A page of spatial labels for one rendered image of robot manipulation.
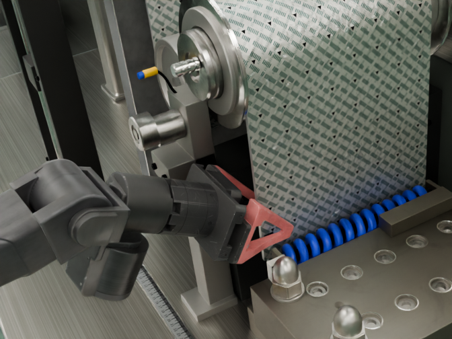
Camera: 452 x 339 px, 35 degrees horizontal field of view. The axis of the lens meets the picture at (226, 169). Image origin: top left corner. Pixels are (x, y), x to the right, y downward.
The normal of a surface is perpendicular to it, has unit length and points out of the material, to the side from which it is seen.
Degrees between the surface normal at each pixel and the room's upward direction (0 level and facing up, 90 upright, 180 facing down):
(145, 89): 90
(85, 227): 98
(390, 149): 90
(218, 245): 60
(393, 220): 0
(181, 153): 0
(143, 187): 40
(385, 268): 0
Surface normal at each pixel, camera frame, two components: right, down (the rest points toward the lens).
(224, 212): -0.82, -0.12
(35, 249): 0.58, 0.46
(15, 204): -0.15, -0.71
